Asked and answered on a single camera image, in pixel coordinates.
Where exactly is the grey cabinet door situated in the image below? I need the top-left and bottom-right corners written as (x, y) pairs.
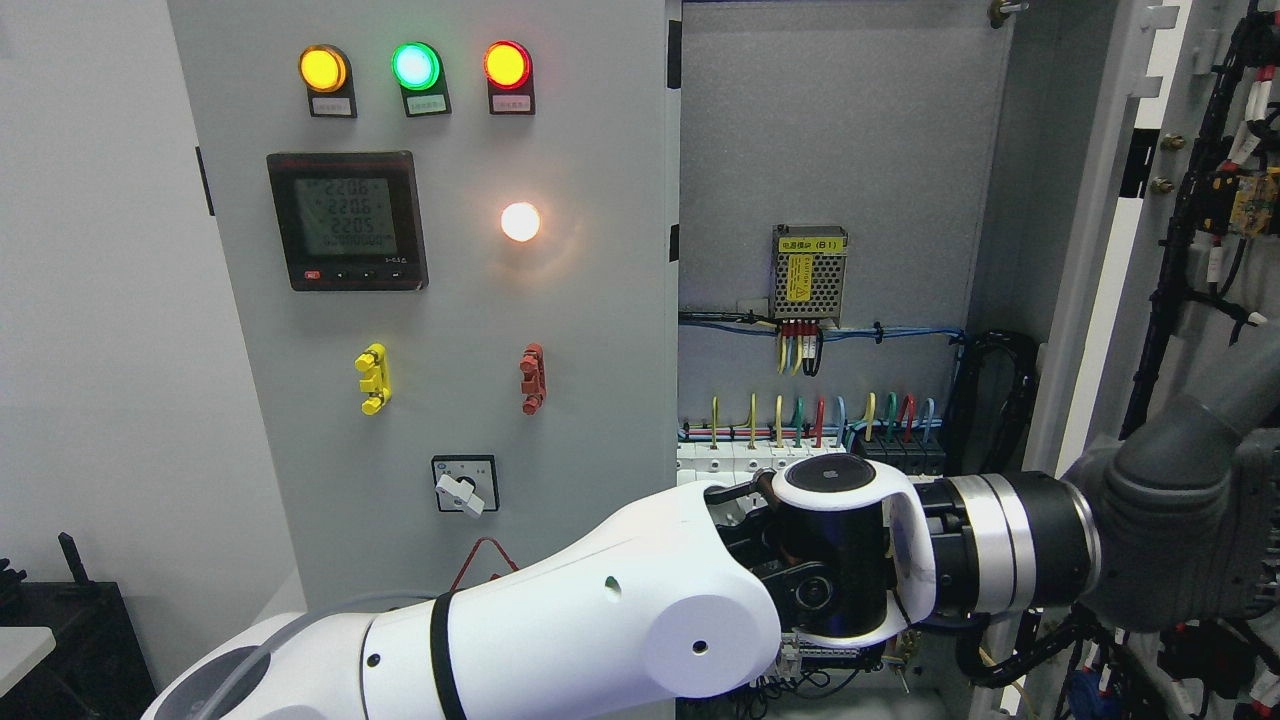
top-left (1020, 0), bottom-right (1280, 720)
top-left (169, 1), bottom-right (681, 607)

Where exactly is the red terminal connector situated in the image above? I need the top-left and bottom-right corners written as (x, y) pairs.
top-left (518, 343), bottom-right (547, 416)

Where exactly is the white socket breaker row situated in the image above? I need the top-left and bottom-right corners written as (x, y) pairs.
top-left (675, 439), bottom-right (846, 486)

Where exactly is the white glowing indicator light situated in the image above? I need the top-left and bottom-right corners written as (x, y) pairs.
top-left (499, 202), bottom-right (541, 243)

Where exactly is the metal mesh power supply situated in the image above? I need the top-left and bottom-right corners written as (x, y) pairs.
top-left (771, 224), bottom-right (849, 325)

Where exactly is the red electric hazard sign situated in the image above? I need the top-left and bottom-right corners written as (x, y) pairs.
top-left (451, 536), bottom-right (520, 591)

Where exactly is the yellow terminal connector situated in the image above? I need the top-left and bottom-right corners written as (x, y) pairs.
top-left (353, 342), bottom-right (392, 416)

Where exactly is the black white surge protector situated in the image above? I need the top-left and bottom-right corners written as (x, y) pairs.
top-left (854, 433), bottom-right (947, 477)

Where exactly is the red indicator light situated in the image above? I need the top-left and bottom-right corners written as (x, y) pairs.
top-left (483, 38), bottom-right (536, 115)

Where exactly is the black digital power meter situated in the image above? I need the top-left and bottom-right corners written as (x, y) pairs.
top-left (266, 150), bottom-right (429, 292)

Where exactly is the green indicator light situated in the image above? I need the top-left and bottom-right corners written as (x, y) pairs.
top-left (390, 41), bottom-right (452, 118)

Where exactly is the yellow indicator light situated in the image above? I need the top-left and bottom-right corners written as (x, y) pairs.
top-left (298, 44), bottom-right (358, 119)

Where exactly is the white rotary selector switch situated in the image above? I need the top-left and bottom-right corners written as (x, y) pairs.
top-left (430, 454), bottom-right (500, 519)

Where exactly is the black cable conduit loop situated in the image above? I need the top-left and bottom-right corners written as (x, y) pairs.
top-left (941, 329), bottom-right (1039, 477)

